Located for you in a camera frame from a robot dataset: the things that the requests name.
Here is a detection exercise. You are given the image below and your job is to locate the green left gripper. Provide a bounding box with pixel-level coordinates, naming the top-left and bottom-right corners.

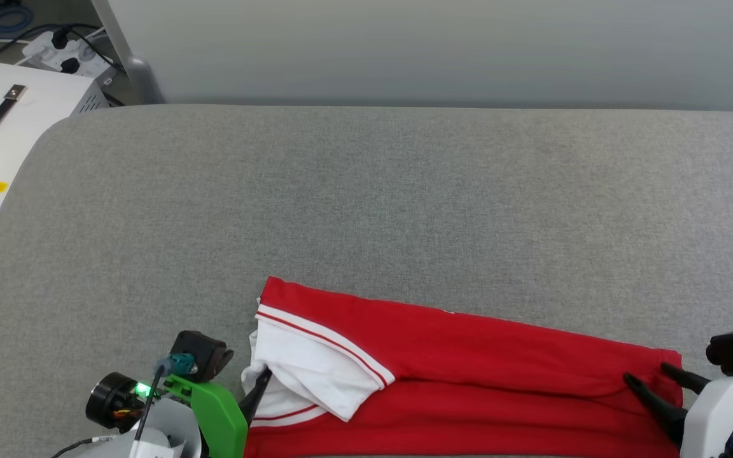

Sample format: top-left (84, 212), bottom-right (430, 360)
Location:
top-left (164, 367), bottom-right (274, 458)

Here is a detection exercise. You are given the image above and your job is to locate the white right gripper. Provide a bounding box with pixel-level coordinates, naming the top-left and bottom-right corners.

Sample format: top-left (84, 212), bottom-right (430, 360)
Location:
top-left (622, 362), bottom-right (733, 458)

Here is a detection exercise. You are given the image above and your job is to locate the red and white basketball jersey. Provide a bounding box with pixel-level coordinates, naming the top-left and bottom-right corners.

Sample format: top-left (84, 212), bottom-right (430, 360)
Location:
top-left (241, 275), bottom-right (686, 458)

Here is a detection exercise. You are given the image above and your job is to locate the white power strip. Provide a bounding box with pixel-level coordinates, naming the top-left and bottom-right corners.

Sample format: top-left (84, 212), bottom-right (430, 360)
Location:
top-left (22, 30), bottom-right (120, 85)

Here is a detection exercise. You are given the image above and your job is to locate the left black cable teal plug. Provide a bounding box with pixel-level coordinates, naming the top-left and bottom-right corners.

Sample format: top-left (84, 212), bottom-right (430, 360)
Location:
top-left (129, 354), bottom-right (197, 443)

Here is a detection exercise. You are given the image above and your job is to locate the white paper cable tag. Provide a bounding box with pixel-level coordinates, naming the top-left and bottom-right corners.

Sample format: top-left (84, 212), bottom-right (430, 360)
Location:
top-left (127, 427), bottom-right (186, 458)

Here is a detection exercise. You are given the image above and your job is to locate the grey metal post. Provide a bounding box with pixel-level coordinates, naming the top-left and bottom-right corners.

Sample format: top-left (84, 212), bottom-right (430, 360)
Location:
top-left (89, 0), bottom-right (165, 105)

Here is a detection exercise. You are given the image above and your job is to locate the white equipment box black handle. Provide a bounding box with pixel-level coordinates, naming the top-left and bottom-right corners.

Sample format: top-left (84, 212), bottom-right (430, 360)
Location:
top-left (0, 60), bottom-right (110, 243)

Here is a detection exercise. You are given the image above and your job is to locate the black power cable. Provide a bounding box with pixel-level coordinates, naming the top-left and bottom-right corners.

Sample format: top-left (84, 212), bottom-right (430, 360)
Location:
top-left (0, 24), bottom-right (127, 106)

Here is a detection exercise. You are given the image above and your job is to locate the blue coiled cable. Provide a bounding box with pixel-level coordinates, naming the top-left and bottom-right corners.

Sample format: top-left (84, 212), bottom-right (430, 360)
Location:
top-left (0, 0), bottom-right (35, 38)

